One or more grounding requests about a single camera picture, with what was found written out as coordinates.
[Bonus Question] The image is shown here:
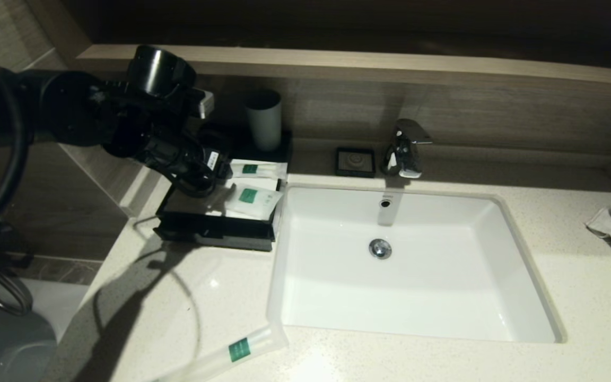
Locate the black amenity tray with packets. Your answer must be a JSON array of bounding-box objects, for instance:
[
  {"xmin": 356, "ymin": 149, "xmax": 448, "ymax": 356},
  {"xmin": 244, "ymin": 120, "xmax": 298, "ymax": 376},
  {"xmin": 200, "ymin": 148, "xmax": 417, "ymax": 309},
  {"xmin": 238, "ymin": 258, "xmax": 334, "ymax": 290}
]
[{"xmin": 153, "ymin": 175, "xmax": 287, "ymax": 252}]

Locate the long clear packet green label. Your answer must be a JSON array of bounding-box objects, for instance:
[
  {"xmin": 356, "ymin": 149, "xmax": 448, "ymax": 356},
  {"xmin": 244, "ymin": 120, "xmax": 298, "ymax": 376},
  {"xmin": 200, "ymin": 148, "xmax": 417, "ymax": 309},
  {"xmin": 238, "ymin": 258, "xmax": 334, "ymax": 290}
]
[
  {"xmin": 154, "ymin": 324, "xmax": 289, "ymax": 382},
  {"xmin": 230, "ymin": 159, "xmax": 289, "ymax": 187}
]

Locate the flat small packet green label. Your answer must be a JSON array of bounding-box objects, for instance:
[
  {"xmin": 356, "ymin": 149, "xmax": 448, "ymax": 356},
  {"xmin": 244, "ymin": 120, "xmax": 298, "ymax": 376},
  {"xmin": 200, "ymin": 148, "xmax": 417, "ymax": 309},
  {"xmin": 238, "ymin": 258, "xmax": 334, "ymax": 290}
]
[{"xmin": 224, "ymin": 183, "xmax": 284, "ymax": 220}]

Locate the white cup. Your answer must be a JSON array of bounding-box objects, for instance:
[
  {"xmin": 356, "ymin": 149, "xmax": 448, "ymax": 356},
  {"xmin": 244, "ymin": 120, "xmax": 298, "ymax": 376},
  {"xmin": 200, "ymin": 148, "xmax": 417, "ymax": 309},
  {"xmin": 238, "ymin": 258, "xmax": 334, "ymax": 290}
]
[{"xmin": 243, "ymin": 89, "xmax": 283, "ymax": 153}]

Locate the black square soap dish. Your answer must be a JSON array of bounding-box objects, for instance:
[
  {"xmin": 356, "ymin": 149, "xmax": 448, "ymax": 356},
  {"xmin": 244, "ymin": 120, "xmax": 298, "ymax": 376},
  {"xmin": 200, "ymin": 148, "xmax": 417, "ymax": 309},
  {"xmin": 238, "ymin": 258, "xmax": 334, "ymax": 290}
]
[{"xmin": 335, "ymin": 147, "xmax": 376, "ymax": 178}]

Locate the chrome sink drain plug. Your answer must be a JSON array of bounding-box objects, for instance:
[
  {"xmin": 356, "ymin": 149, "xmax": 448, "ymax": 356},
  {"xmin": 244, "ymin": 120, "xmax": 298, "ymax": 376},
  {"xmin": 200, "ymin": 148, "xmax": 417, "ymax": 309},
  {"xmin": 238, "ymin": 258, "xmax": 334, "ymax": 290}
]
[{"xmin": 369, "ymin": 239, "xmax": 392, "ymax": 260}]

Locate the chrome sink faucet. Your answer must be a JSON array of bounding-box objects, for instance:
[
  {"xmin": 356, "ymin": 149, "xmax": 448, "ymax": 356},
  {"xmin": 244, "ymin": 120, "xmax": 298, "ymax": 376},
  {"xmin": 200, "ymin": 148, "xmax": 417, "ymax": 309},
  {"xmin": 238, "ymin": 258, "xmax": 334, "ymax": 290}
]
[{"xmin": 379, "ymin": 119, "xmax": 433, "ymax": 179}]

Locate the white bathtub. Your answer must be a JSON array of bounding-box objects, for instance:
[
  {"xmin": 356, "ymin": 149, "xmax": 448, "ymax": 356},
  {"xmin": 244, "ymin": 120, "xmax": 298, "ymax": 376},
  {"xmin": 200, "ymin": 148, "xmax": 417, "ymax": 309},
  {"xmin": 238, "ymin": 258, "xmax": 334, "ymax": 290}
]
[{"xmin": 0, "ymin": 281, "xmax": 93, "ymax": 382}]

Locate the white ceramic sink basin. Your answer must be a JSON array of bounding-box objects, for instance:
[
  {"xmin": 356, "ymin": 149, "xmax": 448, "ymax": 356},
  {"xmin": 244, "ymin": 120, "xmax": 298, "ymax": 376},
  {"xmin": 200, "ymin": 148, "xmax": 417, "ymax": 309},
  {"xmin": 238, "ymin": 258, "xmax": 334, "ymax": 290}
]
[{"xmin": 266, "ymin": 183, "xmax": 567, "ymax": 344}]

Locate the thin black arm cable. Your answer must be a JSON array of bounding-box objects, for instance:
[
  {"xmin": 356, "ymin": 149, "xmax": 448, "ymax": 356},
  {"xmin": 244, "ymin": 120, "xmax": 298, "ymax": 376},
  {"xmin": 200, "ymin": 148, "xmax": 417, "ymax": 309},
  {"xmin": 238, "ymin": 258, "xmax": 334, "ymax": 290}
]
[{"xmin": 170, "ymin": 172, "xmax": 219, "ymax": 198}]

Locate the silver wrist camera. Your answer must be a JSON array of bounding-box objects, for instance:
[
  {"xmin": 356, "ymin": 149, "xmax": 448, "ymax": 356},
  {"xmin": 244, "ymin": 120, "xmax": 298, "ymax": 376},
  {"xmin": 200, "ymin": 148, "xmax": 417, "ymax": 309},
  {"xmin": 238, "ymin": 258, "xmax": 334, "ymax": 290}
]
[{"xmin": 198, "ymin": 89, "xmax": 216, "ymax": 119}]

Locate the wooden wall shelf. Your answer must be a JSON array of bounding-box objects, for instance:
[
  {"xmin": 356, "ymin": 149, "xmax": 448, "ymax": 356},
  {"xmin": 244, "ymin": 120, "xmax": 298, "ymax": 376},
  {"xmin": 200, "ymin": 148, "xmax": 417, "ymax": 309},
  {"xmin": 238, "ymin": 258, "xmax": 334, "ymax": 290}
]
[{"xmin": 77, "ymin": 45, "xmax": 611, "ymax": 88}]

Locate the metal shower hose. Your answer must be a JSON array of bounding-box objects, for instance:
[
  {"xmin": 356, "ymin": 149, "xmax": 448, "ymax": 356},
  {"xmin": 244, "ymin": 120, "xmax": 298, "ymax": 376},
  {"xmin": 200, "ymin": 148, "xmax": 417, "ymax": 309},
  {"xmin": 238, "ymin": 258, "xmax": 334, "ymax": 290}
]
[{"xmin": 0, "ymin": 255, "xmax": 34, "ymax": 317}]

